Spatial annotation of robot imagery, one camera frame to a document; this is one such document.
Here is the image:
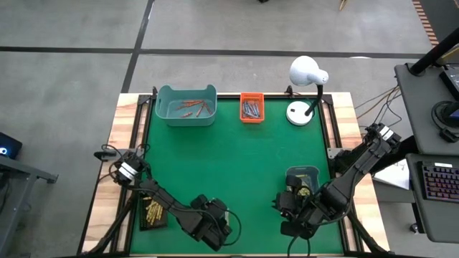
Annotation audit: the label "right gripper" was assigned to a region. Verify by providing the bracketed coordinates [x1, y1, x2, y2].
[275, 174, 326, 239]

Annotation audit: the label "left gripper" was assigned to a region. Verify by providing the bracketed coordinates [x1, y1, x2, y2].
[186, 195, 233, 252]

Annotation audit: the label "large teal plastic bin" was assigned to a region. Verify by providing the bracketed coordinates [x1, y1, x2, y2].
[155, 84, 218, 127]

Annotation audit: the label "small blue-grey plastic bin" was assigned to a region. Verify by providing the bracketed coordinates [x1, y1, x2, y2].
[285, 165, 321, 198]

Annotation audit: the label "black plastic tray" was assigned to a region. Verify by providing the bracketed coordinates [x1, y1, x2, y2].
[138, 193, 169, 231]

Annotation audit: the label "orange mesh basket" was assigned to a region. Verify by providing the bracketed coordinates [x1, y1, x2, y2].
[239, 92, 265, 124]

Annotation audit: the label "black support bar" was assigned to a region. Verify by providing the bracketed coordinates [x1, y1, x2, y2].
[376, 135, 413, 175]

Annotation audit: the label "white gooseneck desk lamp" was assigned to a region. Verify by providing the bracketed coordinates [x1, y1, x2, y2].
[285, 55, 330, 127]

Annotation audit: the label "black table clamp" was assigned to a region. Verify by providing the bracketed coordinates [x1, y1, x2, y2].
[93, 150, 118, 161]

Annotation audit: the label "grey keyboard shelf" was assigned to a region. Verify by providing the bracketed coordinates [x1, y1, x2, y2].
[407, 153, 459, 244]

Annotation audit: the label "backlit black keyboard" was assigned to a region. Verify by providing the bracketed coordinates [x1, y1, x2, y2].
[417, 161, 459, 204]

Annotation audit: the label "grey desk top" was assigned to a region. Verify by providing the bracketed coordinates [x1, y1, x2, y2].
[394, 62, 459, 156]

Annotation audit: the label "black headphones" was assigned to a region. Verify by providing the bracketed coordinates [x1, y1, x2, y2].
[431, 100, 459, 143]

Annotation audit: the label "grey side table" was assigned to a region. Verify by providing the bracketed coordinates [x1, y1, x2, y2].
[0, 154, 60, 258]

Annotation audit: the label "black screen device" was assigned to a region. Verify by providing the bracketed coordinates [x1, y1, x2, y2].
[439, 64, 459, 102]

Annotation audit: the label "black pole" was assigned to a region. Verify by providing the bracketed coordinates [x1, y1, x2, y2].
[410, 27, 459, 77]

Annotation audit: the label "black box with blue light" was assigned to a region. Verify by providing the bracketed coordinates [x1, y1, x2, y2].
[0, 131, 23, 161]

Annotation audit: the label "black floor mat orange stripes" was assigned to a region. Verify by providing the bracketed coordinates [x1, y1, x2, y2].
[411, 0, 459, 48]

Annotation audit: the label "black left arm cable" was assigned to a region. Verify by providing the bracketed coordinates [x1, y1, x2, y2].
[224, 208, 243, 248]

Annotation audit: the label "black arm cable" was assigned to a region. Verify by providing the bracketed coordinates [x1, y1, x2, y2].
[285, 232, 313, 258]
[224, 208, 243, 248]

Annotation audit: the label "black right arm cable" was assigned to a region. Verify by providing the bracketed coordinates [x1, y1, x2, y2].
[285, 232, 313, 258]

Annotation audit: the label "black aluminium table frame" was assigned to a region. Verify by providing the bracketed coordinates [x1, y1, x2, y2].
[77, 85, 392, 258]

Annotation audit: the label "tan floor cable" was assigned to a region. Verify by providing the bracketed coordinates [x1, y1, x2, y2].
[354, 85, 401, 110]

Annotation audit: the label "black floor cable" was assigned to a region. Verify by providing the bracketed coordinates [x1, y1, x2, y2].
[358, 89, 405, 130]

